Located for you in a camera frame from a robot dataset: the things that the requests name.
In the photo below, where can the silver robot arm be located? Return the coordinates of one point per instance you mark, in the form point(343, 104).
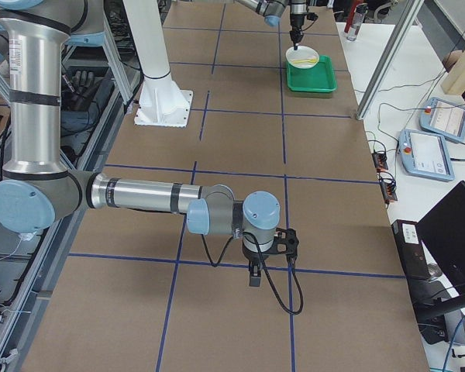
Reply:
point(37, 189)
point(272, 11)

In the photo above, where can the aluminium frame post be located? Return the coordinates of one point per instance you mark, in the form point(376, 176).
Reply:
point(392, 47)

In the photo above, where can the black monitor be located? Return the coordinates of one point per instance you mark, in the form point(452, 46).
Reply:
point(442, 230)

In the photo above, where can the red capped water bottle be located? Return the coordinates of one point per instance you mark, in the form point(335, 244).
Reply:
point(354, 23)

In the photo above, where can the lower orange usb hub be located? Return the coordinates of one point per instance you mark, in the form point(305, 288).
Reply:
point(388, 186)

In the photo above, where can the green plastic tray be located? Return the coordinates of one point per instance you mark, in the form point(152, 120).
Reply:
point(317, 79)

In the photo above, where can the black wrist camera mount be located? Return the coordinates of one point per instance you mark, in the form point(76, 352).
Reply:
point(285, 243)
point(311, 16)

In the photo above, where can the teach pendant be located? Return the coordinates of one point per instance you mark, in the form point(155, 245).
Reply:
point(444, 118)
point(425, 155)

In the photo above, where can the white camera pillar stand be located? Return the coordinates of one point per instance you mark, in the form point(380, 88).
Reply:
point(161, 102)

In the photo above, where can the wooden beam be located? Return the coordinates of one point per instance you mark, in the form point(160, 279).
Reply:
point(454, 63)

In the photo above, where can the white round plate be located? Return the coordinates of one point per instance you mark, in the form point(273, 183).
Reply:
point(303, 52)

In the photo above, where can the far teach pendant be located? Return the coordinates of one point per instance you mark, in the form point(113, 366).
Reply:
point(444, 118)

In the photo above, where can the upper orange usb hub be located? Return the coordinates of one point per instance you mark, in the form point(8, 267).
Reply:
point(380, 160)

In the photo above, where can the near teach pendant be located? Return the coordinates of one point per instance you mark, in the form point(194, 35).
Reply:
point(425, 155)

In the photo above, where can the black mini computer box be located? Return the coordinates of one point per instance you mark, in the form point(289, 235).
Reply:
point(410, 249)

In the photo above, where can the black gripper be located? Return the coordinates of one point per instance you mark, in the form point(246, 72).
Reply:
point(251, 257)
point(296, 19)

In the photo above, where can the orange usb hub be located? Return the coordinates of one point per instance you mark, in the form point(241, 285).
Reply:
point(388, 186)
point(380, 160)

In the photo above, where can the yellow plastic spoon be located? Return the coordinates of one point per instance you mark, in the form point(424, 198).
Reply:
point(312, 61)

